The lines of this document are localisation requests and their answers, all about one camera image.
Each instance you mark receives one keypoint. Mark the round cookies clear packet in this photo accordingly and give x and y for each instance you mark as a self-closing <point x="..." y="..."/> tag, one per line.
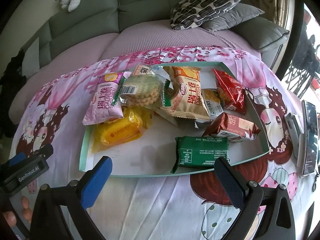
<point x="140" y="90"/>

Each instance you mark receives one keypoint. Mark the grey cushion right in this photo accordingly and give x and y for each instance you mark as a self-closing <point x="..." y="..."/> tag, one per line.
<point x="238" y="14"/>

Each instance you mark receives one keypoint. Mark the teal white box tray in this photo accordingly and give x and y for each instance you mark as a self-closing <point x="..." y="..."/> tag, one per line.
<point x="153" y="154"/>

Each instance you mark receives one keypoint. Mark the brown milk biscuit packet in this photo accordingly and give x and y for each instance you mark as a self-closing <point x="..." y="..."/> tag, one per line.
<point x="233" y="128"/>

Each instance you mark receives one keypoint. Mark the black white patterned cushion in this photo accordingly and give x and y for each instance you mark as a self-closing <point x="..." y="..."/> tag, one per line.
<point x="189" y="14"/>

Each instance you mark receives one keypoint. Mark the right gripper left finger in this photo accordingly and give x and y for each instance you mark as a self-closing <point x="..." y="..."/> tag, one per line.
<point x="93" y="181"/>

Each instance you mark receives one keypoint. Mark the orange swiss roll packet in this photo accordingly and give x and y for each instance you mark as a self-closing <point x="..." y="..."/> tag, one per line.
<point x="182" y="93"/>

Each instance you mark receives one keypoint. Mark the pink sofa seat cover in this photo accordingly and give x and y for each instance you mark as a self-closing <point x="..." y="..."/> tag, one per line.
<point x="140" y="37"/>

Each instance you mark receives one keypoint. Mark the cartoon print cloth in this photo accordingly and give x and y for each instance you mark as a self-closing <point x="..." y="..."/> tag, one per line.
<point x="50" y="108"/>

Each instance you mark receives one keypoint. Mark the dark green biscuit packet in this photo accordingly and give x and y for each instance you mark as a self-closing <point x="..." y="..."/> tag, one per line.
<point x="199" y="152"/>

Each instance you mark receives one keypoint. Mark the purple swiss roll packet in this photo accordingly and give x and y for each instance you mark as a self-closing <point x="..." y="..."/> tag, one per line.
<point x="105" y="105"/>

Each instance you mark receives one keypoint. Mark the grey sofa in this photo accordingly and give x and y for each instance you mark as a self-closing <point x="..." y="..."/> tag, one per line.
<point x="93" y="18"/>

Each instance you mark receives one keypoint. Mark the smartphone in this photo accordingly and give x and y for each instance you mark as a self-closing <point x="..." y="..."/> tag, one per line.
<point x="310" y="135"/>

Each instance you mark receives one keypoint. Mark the silver device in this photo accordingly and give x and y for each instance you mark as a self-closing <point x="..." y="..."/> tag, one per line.
<point x="295" y="130"/>

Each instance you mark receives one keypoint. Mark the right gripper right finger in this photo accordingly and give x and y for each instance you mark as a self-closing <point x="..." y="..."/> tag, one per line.
<point x="234" y="184"/>

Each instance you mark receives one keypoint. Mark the dark clothing on sofa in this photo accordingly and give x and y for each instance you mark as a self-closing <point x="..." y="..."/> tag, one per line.
<point x="11" y="83"/>

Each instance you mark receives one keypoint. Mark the light grey cushion left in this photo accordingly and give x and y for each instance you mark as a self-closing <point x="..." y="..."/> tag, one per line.
<point x="30" y="64"/>

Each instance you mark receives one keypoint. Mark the yellow soft bread packet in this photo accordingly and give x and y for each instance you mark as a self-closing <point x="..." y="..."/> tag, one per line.
<point x="135" y="122"/>

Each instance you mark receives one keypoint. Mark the steamed cake clear packet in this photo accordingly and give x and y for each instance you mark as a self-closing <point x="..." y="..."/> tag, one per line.
<point x="142" y="69"/>

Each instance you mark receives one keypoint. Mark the red snack packet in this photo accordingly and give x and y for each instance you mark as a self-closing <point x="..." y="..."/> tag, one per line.
<point x="230" y="92"/>

